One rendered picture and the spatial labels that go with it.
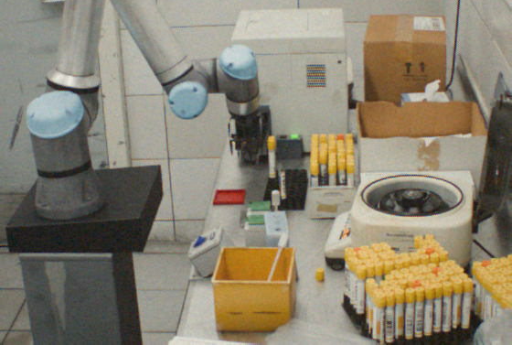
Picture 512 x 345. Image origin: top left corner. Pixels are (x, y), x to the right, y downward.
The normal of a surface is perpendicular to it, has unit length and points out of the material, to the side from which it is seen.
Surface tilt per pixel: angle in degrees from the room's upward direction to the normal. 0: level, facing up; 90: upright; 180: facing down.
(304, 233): 0
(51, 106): 8
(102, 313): 90
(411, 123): 92
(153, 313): 0
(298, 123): 90
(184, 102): 90
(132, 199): 4
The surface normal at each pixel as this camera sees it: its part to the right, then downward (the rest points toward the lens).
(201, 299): -0.05, -0.93
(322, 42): -0.07, 0.36
